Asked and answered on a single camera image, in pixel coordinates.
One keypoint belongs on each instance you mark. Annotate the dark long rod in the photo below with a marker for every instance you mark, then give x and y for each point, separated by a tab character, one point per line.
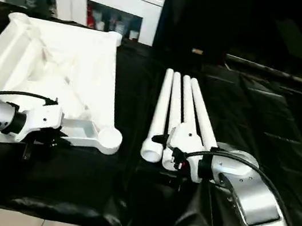
276	71

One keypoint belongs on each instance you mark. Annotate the white jar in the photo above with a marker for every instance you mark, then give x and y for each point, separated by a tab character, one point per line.
100	25

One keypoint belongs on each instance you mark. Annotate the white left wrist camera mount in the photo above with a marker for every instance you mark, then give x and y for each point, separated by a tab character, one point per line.
43	118

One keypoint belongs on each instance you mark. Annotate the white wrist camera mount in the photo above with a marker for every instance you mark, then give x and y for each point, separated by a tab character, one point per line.
187	136
43	118

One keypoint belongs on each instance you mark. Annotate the small gold object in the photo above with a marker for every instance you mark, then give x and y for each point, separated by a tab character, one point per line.
197	51

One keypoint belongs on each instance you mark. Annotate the white plastic table leg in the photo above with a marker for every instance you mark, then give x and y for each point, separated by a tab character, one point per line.
203	113
159	114
176	102
186	101

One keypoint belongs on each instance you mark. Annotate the red package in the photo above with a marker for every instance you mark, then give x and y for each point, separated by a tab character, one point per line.
91	16

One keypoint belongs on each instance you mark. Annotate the white plastic table top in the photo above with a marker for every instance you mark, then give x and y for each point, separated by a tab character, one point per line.
76	57

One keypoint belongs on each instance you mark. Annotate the white cup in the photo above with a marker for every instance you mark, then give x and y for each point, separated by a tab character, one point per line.
133	35

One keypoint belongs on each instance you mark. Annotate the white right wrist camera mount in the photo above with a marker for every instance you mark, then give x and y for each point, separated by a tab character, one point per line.
187	136

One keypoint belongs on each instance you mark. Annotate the black work mat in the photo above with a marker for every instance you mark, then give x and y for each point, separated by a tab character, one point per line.
254	121

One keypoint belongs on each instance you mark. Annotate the white tub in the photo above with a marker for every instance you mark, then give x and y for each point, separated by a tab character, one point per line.
120	27

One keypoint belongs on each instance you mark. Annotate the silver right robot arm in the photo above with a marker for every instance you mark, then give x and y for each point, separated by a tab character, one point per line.
245	189

